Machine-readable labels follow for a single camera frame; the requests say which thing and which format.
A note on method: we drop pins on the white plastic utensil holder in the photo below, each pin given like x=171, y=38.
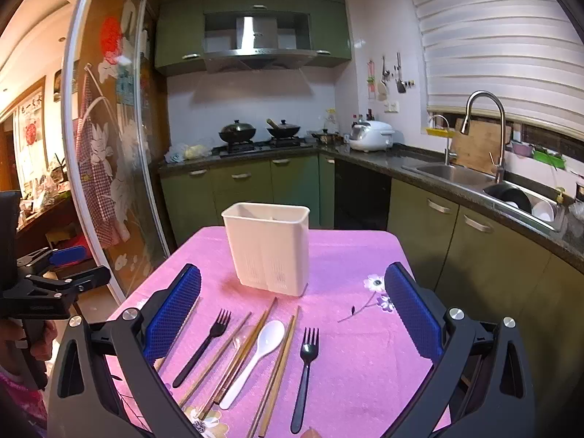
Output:
x=269, y=246

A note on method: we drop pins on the small steel faucet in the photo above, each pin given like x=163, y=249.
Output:
x=448, y=146

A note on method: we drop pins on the yellow sponge holder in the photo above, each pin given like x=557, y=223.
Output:
x=439, y=131

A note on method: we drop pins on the black pan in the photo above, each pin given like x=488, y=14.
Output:
x=511, y=196

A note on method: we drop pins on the gas stove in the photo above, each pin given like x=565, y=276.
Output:
x=269, y=147

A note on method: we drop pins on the purple container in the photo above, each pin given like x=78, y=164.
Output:
x=521, y=149

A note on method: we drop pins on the white wall socket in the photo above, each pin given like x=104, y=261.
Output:
x=391, y=106

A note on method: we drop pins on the green wall cabinets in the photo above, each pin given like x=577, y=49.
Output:
x=180, y=27

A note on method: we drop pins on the white bowls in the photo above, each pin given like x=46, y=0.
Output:
x=543, y=212

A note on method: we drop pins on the tall steel faucet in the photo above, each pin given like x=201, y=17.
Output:
x=499, y=118

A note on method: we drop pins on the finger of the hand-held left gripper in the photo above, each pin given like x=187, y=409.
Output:
x=68, y=255
x=77, y=283

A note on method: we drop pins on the white hanging spatula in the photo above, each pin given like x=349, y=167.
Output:
x=382, y=91

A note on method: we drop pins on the green base cabinet under sink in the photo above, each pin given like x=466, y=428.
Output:
x=479, y=260

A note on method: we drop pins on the clear plastic spoon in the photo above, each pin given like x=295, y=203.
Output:
x=242, y=342

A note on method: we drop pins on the person's left forearm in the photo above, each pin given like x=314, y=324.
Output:
x=16, y=401

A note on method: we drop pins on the steel hanging ladle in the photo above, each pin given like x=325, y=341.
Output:
x=385, y=70

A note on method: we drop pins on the small steel pot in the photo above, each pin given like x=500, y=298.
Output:
x=325, y=137

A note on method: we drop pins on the black built-in appliance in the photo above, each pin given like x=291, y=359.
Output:
x=362, y=196

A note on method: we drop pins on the person's left hand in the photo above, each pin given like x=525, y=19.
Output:
x=48, y=342

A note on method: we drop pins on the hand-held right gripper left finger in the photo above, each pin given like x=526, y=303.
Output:
x=173, y=317

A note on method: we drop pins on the wall scroll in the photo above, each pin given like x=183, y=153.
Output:
x=31, y=132

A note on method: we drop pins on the pink floral tablecloth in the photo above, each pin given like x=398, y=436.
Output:
x=342, y=260

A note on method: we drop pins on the flower print glass door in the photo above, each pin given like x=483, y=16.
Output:
x=132, y=146

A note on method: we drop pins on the white plastic spoon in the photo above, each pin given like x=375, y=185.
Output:
x=270, y=340

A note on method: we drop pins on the black hanging spatula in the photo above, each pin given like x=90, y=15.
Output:
x=400, y=84

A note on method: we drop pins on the wooden cutting board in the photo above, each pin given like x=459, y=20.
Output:
x=479, y=146

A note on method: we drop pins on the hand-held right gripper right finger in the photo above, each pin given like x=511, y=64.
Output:
x=413, y=315

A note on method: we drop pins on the green base cabinet under stove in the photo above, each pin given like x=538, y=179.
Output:
x=246, y=196

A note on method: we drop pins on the clear oil bottle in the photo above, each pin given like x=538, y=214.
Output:
x=331, y=121

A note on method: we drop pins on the steel sink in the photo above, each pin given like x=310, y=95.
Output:
x=447, y=172

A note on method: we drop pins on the steel range hood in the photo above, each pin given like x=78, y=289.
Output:
x=253, y=36

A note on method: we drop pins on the black wok with lid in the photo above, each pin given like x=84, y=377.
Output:
x=284, y=130
x=237, y=132

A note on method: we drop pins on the white window blind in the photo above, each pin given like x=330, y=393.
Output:
x=492, y=41

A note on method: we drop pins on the white rice cooker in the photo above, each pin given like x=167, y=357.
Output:
x=372, y=137

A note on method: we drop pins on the dark stone countertop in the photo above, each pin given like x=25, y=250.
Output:
x=392, y=159

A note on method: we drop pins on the plastic bags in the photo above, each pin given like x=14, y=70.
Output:
x=189, y=152

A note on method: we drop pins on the black plastic fork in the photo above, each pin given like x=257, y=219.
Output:
x=200, y=351
x=303, y=383

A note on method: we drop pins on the green container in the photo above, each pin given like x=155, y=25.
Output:
x=550, y=157

